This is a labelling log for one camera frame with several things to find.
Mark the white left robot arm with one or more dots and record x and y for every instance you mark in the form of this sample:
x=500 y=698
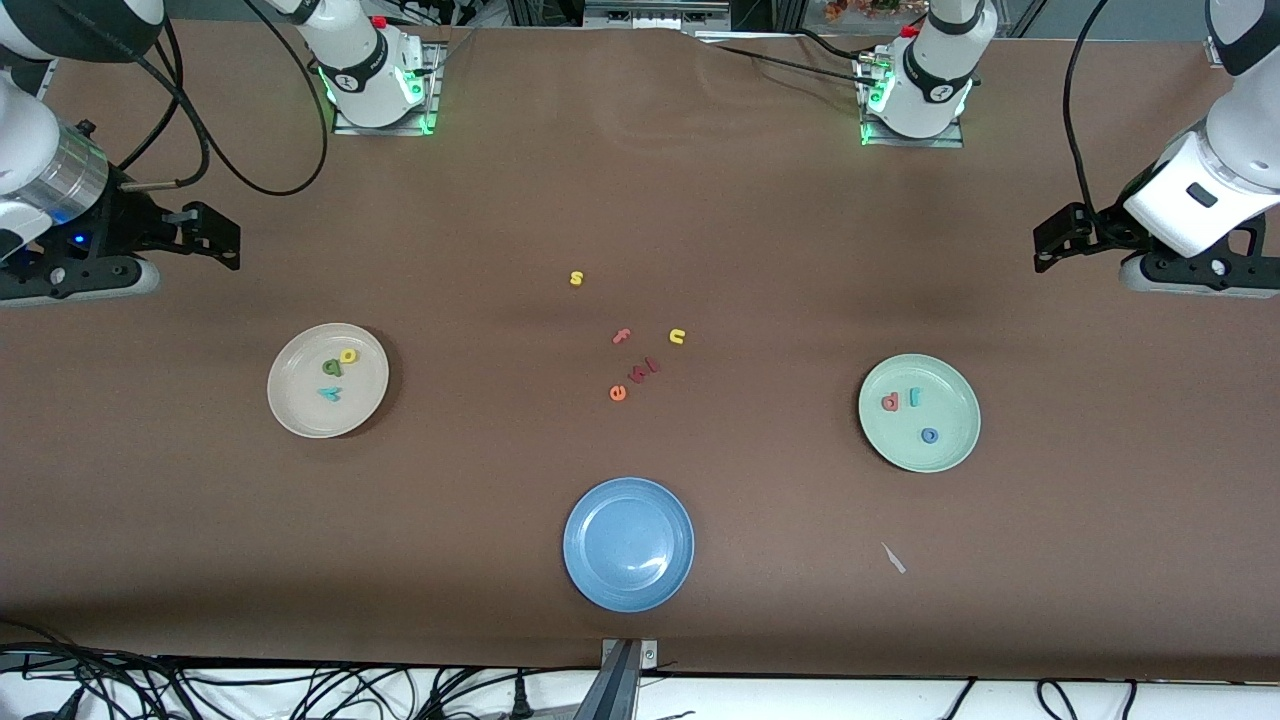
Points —
x=930 y=70

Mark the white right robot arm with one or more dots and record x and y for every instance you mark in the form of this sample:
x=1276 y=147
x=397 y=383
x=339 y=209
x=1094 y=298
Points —
x=350 y=60

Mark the beige brown plate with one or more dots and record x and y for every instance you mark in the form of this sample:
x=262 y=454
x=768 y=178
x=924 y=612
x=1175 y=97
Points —
x=300 y=410

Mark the pale green plate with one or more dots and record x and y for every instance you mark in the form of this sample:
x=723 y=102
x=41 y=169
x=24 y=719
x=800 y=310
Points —
x=920 y=445

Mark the brown table cover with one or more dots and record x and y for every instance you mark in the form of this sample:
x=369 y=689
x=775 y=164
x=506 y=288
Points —
x=200 y=520

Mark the orange decorative foliage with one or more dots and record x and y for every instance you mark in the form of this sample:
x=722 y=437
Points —
x=860 y=8

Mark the small white paper scrap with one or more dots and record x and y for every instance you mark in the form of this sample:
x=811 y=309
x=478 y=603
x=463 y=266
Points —
x=894 y=560

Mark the blue plate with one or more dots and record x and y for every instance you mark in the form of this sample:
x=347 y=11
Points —
x=628 y=545

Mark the black power plug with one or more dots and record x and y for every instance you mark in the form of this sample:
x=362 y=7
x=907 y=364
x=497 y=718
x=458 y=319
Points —
x=521 y=700

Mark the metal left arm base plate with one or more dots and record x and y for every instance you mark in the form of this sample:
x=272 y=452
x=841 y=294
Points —
x=915 y=142

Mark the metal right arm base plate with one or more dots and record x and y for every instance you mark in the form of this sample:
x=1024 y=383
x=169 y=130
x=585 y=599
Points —
x=432 y=90

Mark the silver aluminium frame profile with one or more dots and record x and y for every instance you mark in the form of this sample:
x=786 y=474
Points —
x=650 y=15

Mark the metal table edge bracket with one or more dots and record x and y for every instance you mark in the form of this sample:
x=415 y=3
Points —
x=625 y=680

